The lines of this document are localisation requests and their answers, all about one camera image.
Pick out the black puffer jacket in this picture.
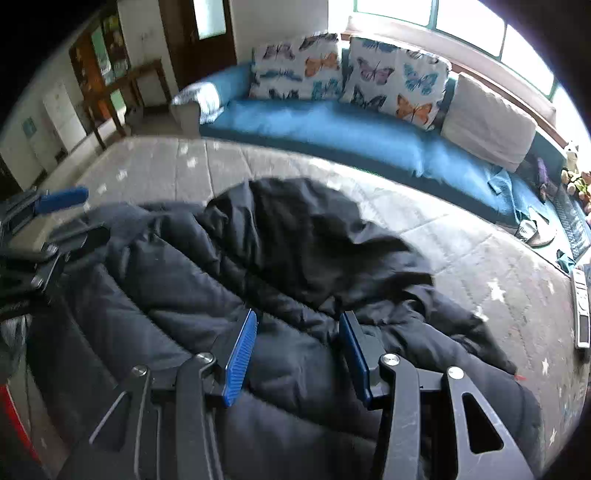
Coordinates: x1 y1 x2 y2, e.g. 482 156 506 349
28 178 543 480

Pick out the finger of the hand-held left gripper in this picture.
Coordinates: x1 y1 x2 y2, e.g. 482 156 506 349
0 186 90 234
30 220 112 294

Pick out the yellow-green plush toy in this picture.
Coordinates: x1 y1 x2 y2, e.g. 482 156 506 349
561 168 591 200

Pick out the grey remote control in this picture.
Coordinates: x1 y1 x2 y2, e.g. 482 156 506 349
570 268 591 350

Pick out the wooden window ledge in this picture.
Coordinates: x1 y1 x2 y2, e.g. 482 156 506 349
346 17 573 145

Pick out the grey star-print mat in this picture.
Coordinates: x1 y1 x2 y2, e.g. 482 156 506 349
9 136 587 480

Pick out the purple toy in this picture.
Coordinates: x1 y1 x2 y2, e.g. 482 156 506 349
533 157 553 202

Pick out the white cabinet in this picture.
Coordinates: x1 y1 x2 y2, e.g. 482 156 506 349
42 80 89 154

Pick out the teal cloth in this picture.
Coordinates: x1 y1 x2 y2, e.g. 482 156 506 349
555 249 578 274

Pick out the dark brown door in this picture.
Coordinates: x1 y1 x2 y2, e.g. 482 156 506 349
159 0 238 92

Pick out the red object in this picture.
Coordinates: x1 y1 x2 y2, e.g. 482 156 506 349
0 382 40 464

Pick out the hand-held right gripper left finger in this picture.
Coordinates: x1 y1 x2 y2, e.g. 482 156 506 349
88 308 258 480

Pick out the plain grey pillow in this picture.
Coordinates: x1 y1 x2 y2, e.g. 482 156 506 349
441 73 539 174

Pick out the white and black cloth item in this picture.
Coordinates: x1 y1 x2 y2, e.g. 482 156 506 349
515 208 557 248

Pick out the blue sofa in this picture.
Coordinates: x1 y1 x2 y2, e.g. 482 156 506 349
185 62 578 273

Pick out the wooden table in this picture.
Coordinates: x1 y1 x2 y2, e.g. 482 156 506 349
85 59 169 149

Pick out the black keyboard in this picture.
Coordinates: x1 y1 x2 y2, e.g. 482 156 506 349
551 185 591 260

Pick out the butterfly print pillow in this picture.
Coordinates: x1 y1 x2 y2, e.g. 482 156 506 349
249 32 345 101
339 37 451 132

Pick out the wooden shelf cabinet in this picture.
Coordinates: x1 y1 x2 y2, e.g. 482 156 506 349
69 14 131 95

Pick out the white plush toy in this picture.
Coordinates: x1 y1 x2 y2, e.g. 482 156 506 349
563 141 583 172

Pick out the white patterned cloth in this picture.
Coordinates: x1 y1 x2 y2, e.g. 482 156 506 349
171 80 228 125

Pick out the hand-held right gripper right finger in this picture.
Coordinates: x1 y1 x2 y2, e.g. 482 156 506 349
338 310 536 480

